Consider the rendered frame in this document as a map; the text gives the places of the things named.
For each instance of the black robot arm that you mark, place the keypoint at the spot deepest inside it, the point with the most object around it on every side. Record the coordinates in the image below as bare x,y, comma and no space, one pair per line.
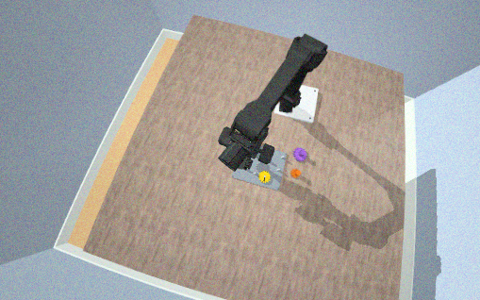
304,55

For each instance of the orange gear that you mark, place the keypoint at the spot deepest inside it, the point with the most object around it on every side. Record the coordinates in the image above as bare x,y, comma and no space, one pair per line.
295,173

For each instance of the purple gear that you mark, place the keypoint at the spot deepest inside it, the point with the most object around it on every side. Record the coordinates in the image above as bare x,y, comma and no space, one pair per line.
299,154

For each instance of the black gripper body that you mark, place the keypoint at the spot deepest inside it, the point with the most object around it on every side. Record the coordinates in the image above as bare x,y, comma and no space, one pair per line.
266,153

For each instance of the yellow gear with black stripe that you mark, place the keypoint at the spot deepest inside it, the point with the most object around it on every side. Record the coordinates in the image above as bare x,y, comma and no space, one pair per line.
264,179

